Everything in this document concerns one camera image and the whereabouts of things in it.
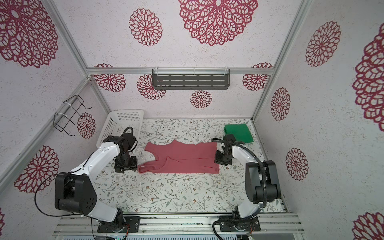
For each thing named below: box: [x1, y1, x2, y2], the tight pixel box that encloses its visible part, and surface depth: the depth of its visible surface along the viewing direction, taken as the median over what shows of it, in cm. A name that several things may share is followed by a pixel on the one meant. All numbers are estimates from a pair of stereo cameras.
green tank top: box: [224, 123, 254, 143], surface depth 112 cm
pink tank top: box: [138, 140, 220, 174], surface depth 99 cm
